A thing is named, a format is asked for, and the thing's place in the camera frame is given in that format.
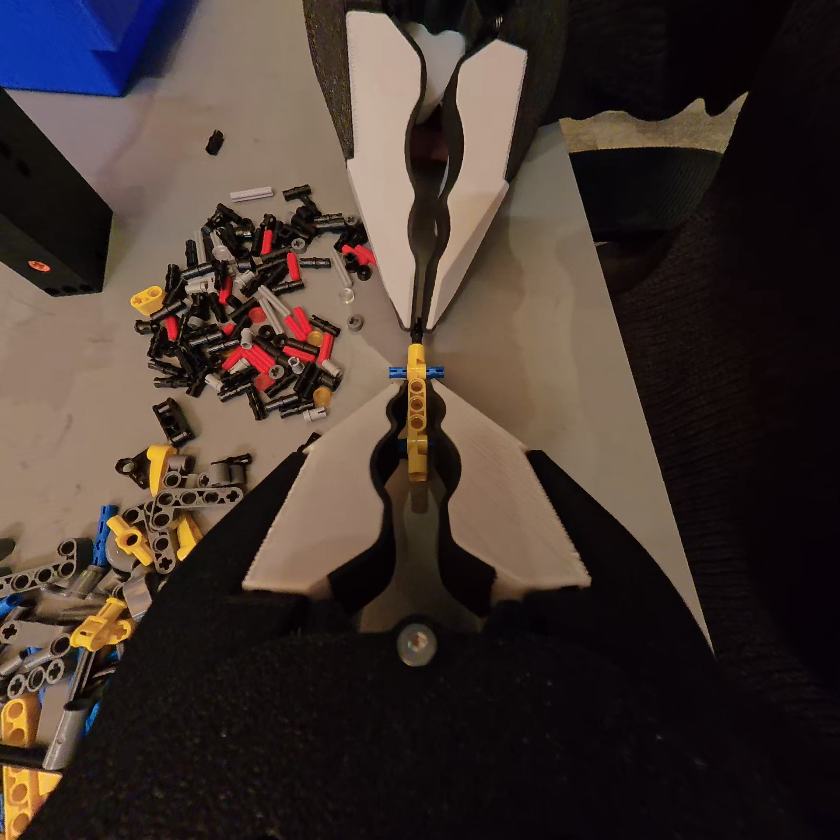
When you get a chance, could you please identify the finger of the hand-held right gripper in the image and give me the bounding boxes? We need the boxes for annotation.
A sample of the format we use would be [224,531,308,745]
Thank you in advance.
[344,10,429,329]
[420,38,529,329]

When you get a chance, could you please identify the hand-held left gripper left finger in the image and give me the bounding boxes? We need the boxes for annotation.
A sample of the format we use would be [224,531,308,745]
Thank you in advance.
[241,382,403,618]

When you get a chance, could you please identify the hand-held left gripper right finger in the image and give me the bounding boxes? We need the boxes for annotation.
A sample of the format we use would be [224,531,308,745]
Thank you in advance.
[432,382,592,618]

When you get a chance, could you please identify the yellow toy beam blue pins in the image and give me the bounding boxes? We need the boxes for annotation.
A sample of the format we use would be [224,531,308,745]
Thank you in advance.
[388,343,447,484]

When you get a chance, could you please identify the black two-hole toy plate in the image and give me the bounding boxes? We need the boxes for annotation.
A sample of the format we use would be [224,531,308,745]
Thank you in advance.
[152,398,197,448]

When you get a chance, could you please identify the pile of black red pins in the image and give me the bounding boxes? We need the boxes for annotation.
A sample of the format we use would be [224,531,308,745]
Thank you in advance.
[134,185,379,422]

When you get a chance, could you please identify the pile of yellow grey beams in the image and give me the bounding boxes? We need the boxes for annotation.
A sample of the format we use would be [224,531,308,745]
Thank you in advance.
[0,445,255,840]

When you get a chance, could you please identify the blue plastic bin with tag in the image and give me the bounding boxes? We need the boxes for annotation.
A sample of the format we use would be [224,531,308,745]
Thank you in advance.
[0,0,199,98]

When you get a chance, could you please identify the black toy brick tower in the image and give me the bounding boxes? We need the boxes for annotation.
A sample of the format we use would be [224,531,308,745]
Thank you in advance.
[0,87,114,298]

